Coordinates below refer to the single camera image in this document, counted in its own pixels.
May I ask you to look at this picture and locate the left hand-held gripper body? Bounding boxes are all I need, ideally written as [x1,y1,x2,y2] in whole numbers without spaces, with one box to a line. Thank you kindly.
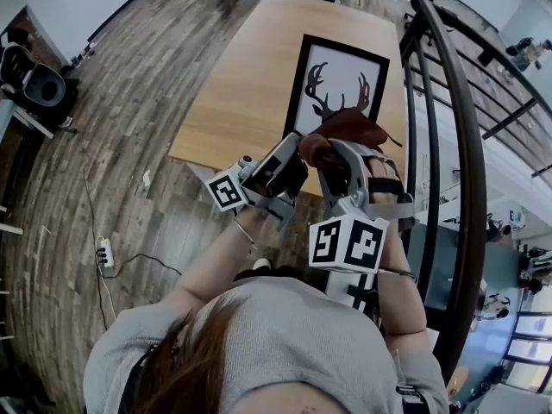
[204,155,299,232]

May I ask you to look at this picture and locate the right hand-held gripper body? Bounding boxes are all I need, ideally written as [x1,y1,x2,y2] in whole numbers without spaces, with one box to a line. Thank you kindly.
[309,185,416,274]

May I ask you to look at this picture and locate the brown cloth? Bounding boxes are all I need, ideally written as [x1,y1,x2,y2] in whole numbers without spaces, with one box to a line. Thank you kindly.
[298,109,405,173]

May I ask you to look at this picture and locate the framed deer picture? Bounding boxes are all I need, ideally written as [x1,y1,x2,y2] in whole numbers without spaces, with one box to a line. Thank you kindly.
[282,34,392,141]

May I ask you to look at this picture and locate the person's right forearm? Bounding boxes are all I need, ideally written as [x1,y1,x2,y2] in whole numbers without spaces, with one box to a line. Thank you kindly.
[377,226,430,336]

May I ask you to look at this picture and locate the person's left forearm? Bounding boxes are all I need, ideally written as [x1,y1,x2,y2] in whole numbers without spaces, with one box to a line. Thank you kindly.
[174,207,260,302]

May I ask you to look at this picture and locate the person's right hand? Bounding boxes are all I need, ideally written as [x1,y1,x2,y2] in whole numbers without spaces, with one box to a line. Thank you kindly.
[368,153,409,209]

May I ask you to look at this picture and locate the white table leg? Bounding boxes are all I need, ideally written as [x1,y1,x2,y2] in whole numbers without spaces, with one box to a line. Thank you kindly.
[185,161,215,185]

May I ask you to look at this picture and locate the person's black trousers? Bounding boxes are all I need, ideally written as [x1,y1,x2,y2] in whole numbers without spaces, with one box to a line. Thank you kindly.
[235,265,305,284]

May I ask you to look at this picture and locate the person's grey sweater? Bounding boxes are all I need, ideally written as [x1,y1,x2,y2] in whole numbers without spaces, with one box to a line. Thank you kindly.
[83,276,450,414]

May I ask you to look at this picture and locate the dark metal railing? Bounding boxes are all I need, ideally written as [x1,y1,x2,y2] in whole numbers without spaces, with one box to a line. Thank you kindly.
[379,0,552,383]

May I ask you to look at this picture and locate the white power strip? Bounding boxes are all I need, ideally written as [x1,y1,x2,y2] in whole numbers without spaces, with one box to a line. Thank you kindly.
[95,235,116,269]

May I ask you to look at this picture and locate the black office chair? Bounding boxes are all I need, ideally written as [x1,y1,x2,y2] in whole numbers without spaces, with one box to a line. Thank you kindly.
[403,0,435,45]

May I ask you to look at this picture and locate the person's bare neck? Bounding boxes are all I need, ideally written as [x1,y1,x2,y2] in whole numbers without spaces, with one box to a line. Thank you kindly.
[223,381,334,414]

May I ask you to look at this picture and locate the black-framed window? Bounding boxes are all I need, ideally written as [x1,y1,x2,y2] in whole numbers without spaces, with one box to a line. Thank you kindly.
[504,312,552,364]

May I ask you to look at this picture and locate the grey and black chair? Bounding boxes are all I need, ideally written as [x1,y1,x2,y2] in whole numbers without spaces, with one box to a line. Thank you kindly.
[0,43,67,107]

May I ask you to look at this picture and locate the white desk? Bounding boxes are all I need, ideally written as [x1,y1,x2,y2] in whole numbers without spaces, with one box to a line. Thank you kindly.
[0,101,55,140]

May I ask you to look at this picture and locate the white slatted rack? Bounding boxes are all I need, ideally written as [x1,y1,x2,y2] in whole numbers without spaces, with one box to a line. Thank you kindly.
[0,204,25,342]

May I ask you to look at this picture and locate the white stand with black straps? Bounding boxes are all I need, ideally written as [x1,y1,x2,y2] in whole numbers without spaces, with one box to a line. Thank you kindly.
[325,269,380,315]

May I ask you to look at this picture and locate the thin metal bracelet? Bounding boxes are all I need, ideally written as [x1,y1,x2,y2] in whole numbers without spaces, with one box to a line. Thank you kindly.
[232,220,258,252]

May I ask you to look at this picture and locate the thin dark bracelet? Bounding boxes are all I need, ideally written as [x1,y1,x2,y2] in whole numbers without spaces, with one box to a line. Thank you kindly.
[378,267,419,285]

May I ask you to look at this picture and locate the curving black cable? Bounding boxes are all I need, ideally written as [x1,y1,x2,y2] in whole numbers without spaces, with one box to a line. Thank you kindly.
[101,253,183,280]

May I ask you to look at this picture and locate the long thin black cable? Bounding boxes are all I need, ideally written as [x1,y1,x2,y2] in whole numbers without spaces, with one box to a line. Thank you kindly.
[80,153,109,331]

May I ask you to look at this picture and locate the white cable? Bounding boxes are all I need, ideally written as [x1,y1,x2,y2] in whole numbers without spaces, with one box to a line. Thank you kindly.
[101,269,118,319]

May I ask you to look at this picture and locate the black harness strap with buckle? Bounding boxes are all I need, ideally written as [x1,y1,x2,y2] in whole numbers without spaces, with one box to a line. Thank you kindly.
[395,384,432,414]

